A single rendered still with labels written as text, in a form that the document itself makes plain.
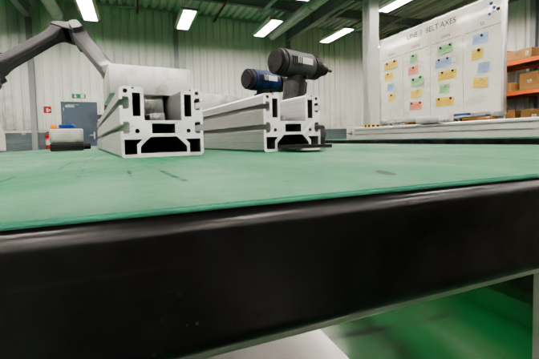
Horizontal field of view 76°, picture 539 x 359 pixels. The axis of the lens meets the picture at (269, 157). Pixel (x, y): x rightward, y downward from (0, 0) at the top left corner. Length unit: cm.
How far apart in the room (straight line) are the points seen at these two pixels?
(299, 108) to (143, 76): 23
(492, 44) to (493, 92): 40
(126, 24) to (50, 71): 272
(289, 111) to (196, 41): 1231
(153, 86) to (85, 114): 1175
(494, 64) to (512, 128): 166
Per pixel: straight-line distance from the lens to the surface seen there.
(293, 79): 79
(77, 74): 1246
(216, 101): 81
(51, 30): 171
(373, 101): 907
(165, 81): 53
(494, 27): 354
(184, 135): 45
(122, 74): 52
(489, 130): 192
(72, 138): 108
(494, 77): 346
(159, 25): 1283
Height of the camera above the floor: 80
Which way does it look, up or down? 3 degrees down
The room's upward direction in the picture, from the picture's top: 1 degrees counter-clockwise
